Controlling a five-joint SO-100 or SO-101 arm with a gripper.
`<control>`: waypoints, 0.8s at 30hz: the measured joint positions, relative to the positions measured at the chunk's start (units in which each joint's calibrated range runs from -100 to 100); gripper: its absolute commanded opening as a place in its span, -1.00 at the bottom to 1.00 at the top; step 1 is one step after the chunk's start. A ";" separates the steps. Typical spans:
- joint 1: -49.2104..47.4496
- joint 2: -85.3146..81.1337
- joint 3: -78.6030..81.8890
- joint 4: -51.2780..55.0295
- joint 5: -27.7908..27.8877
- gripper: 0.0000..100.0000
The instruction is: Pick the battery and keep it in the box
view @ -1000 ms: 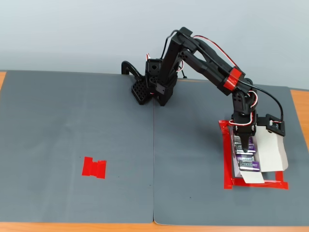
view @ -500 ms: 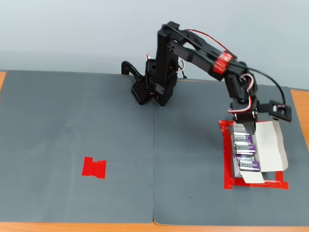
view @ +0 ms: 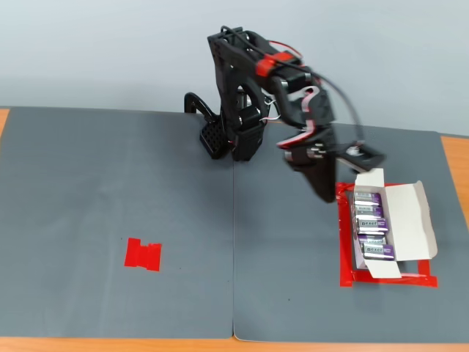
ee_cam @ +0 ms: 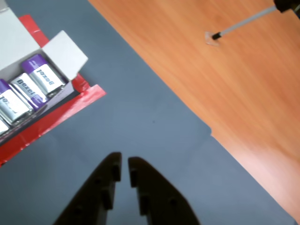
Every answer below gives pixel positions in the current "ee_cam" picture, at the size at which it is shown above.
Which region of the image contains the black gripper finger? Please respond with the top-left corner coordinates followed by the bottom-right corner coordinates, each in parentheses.
top-left (52, 151), bottom-right (122, 225)
top-left (127, 156), bottom-right (201, 225)

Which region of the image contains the purple silver Bexel battery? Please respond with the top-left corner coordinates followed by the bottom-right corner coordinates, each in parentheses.
top-left (0, 78), bottom-right (35, 126)
top-left (9, 72), bottom-right (49, 112)
top-left (21, 53), bottom-right (68, 97)

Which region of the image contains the white cardboard box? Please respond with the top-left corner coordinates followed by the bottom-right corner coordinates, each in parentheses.
top-left (0, 6), bottom-right (89, 145)

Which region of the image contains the grey foam mat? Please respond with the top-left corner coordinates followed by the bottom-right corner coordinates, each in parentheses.
top-left (182, 135), bottom-right (300, 225)
top-left (0, 0), bottom-right (213, 225)

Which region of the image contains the clear tape piece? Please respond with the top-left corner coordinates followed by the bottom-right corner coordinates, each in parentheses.
top-left (204, 31), bottom-right (222, 47)

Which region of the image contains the white rod black tip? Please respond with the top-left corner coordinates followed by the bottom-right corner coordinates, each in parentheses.
top-left (210, 6), bottom-right (278, 40)

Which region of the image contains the black stand part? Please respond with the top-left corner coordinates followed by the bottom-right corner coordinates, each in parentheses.
top-left (273, 0), bottom-right (300, 14)

